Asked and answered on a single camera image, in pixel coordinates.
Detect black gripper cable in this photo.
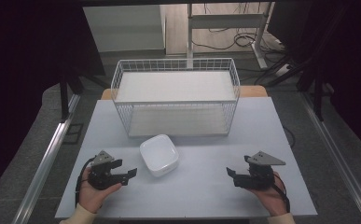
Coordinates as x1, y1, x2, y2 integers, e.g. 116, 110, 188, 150
75, 156, 98, 208
272, 173, 291, 215

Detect black floor frame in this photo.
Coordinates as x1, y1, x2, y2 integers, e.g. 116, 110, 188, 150
62, 122, 85, 146

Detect white square bowl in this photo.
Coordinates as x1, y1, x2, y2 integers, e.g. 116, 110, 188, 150
139, 133, 180, 178

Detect white cabinet panel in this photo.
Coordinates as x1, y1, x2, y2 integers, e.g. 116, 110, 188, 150
82, 4, 167, 54

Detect white wire shelf rack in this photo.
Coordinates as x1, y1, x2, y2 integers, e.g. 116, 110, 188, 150
110, 57, 242, 138

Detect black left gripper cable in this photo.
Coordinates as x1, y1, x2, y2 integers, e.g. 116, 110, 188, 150
75, 156, 98, 208

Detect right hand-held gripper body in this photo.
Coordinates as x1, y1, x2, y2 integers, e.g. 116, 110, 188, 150
243, 150, 286, 191

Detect person's right hand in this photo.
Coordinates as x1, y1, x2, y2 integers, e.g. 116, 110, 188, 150
247, 179, 290, 217

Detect metal floor rail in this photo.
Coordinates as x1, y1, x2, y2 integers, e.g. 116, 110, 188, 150
11, 93, 82, 224
299, 92, 361, 224

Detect white power strip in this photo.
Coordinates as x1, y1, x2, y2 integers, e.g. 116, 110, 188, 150
274, 63, 292, 77

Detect black cable beside table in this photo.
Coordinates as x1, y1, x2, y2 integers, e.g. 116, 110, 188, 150
282, 125, 297, 150

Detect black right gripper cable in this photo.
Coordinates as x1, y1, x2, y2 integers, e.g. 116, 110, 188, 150
272, 173, 291, 215

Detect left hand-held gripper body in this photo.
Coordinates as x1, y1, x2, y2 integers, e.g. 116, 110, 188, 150
88, 149, 124, 191

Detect white desk frame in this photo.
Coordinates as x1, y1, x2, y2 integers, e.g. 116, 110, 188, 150
186, 2, 276, 70

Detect black tripod stand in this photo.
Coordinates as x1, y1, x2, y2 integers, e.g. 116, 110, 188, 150
254, 54, 335, 123

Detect pale grey table sheet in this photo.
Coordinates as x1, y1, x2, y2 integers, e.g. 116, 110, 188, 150
54, 96, 318, 219

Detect black curtain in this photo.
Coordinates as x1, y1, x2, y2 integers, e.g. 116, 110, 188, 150
0, 0, 106, 202
266, 0, 361, 154

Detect black floor cables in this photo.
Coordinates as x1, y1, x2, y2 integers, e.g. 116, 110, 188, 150
190, 27, 284, 53

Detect person's left hand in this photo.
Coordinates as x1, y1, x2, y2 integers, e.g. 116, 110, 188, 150
78, 166, 123, 215

